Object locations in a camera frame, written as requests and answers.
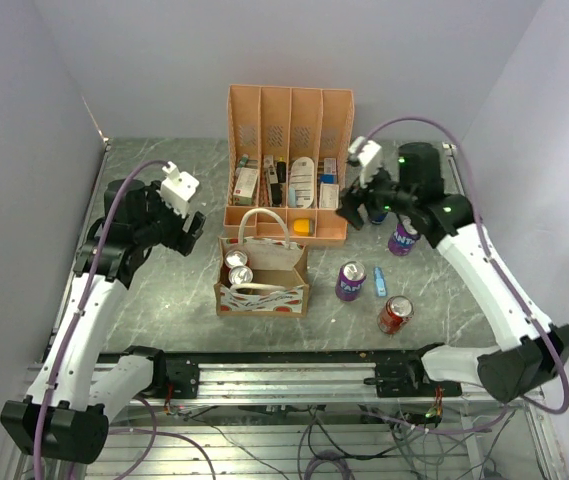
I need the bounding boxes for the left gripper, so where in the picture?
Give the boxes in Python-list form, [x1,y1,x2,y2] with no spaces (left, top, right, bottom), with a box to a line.
[133,179,205,256]

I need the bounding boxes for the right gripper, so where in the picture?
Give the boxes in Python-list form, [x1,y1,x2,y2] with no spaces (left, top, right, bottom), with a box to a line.
[334,160,416,230]

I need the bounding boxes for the Red Bull can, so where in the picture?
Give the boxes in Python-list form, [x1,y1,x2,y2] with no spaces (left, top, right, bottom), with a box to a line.
[368,211,388,225]

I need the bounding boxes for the black and yellow can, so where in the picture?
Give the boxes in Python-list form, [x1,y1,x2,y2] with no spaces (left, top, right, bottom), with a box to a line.
[228,265,253,285]

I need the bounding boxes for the purple Fanta can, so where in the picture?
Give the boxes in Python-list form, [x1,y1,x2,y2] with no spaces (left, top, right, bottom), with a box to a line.
[388,218,421,256]
[335,260,367,302]

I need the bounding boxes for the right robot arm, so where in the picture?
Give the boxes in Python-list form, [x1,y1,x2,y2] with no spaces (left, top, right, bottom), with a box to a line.
[338,137,569,413]

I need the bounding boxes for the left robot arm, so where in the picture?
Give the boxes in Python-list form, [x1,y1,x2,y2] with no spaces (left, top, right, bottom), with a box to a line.
[0,172,206,464]

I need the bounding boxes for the white oval pack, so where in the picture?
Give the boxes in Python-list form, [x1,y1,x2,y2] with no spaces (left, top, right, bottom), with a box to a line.
[288,157,315,208]

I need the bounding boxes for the yellow tape measure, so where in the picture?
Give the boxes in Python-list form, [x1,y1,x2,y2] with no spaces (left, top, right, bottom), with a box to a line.
[292,218,314,236]

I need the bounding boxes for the red and white box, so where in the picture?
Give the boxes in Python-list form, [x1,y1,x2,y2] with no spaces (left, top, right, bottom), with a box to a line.
[232,167,259,206]

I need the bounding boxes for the black items in organizer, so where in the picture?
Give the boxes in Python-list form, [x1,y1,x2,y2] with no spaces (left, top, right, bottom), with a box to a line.
[263,155,286,207]

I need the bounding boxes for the small blue tube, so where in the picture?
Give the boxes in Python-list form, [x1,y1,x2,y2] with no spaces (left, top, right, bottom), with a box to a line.
[373,266,387,298]

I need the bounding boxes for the peach plastic file organizer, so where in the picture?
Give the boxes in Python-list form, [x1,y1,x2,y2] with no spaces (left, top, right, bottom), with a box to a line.
[223,85,355,247]

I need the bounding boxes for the red cola can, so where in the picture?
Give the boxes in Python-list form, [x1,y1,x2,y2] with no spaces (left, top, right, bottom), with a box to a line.
[377,295,414,335]

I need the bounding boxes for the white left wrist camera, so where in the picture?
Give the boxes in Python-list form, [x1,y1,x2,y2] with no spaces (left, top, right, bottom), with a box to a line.
[160,162,200,218]

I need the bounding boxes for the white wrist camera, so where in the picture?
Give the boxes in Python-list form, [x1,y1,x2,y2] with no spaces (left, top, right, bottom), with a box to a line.
[348,136,383,188]
[160,162,200,218]

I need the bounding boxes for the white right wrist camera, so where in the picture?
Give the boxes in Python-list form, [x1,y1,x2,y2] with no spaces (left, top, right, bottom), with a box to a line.
[348,136,383,188]

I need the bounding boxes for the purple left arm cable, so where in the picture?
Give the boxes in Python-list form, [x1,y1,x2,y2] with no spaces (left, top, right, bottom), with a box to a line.
[31,159,173,480]

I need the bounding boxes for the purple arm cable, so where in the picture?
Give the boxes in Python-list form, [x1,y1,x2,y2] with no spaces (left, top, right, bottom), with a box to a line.
[363,116,569,437]
[31,159,173,480]

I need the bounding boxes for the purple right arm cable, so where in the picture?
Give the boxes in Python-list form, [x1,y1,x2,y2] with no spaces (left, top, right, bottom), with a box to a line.
[363,116,569,437]

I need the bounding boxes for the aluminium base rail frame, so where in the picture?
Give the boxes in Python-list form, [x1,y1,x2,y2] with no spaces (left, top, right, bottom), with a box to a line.
[0,349,565,480]

